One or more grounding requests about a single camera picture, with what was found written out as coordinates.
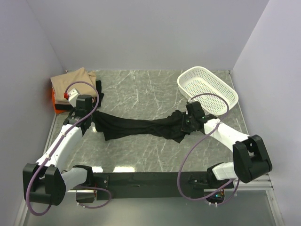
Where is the black t-shirt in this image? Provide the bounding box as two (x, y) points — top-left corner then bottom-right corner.
(92, 110), (190, 143)
(55, 80), (105, 111)

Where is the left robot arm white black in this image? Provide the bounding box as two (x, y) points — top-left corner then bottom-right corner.
(23, 95), (95, 206)

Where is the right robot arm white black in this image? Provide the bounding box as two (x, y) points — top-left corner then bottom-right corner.
(182, 102), (273, 188)

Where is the folded black t-shirt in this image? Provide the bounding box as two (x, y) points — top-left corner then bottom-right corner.
(55, 80), (105, 111)

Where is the folded orange t-shirt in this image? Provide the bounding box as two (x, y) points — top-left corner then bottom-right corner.
(51, 89), (72, 114)

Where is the folded beige t-shirt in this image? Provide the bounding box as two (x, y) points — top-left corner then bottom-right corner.
(50, 67), (98, 104)

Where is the white perforated plastic basket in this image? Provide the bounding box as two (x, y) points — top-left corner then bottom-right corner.
(177, 66), (238, 116)

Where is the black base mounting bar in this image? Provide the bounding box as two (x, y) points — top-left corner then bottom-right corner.
(75, 171), (233, 203)

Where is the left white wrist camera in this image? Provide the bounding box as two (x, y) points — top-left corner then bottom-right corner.
(66, 89), (80, 107)

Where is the aluminium rail frame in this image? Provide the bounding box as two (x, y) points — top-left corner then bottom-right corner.
(14, 113), (273, 226)

